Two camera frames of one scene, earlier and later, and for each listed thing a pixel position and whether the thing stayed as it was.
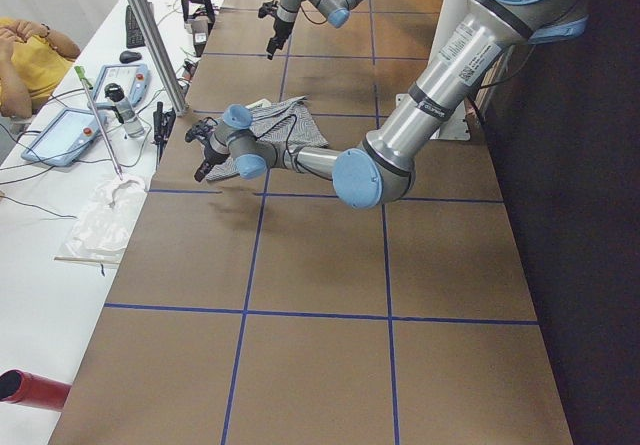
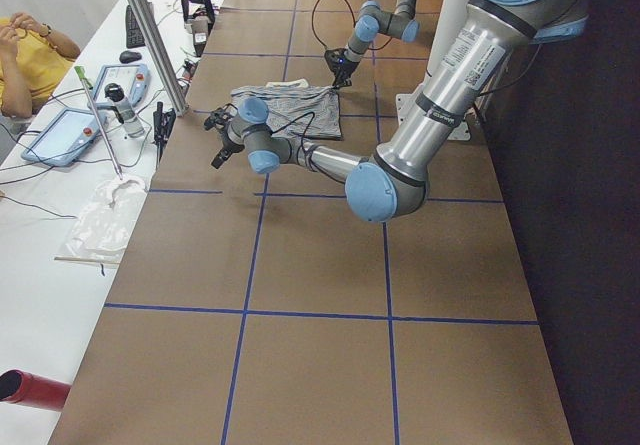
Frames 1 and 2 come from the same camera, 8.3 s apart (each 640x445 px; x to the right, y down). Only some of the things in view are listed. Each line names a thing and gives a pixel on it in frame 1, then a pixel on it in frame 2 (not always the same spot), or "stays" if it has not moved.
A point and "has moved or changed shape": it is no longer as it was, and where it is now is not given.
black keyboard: (134, 34) stays
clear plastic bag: (104, 228) stays
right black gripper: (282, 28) to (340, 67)
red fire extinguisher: (34, 390) stays
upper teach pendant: (134, 79) stays
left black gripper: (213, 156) to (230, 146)
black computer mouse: (129, 56) stays
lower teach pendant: (70, 133) stays
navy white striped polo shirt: (282, 124) has moved or changed shape
